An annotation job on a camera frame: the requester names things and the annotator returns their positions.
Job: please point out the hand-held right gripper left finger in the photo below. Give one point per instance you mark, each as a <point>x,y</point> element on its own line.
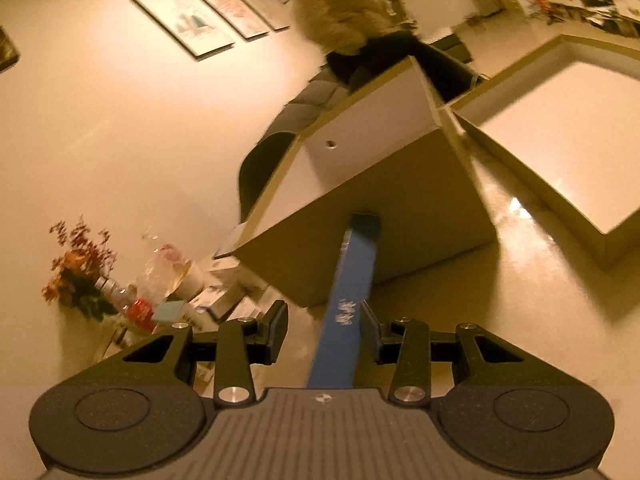
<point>277,330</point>

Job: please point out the clear glass bottle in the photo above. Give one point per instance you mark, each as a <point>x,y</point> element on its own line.
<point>112,290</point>

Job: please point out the dried flower bouquet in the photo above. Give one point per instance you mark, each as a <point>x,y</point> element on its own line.
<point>75,265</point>

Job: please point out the dark green armchair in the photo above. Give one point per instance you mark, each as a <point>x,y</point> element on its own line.
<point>255,160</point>

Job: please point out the olive cardboard box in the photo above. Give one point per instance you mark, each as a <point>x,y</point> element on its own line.
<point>400,220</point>

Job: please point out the olive cardboard box lid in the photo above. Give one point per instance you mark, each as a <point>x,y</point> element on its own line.
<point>565,125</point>

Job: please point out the small teal box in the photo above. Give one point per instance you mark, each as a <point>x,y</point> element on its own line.
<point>169,314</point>

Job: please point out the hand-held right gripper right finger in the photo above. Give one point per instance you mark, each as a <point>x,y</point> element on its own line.
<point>370,332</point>

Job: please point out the long blue box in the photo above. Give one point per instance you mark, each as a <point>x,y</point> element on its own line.
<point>350,270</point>

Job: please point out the framed picture with teal figure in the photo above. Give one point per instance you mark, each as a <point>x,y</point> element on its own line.
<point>190,22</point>

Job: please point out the red drink can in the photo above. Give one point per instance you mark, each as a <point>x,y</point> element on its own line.
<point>141,312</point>

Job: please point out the small white box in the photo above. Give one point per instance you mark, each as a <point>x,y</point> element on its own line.
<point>220,302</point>
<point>227,270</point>

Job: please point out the white marble desktop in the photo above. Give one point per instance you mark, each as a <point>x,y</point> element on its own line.
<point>525,320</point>

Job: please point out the framed picture with pale print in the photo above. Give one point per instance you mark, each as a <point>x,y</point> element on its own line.
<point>260,7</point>

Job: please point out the dark framed picture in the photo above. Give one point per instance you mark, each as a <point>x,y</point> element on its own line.
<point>6,50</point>

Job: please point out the framed picture with pink writing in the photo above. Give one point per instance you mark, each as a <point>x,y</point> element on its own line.
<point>230,10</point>

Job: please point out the grey green sofa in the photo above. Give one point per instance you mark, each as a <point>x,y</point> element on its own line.
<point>310,97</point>

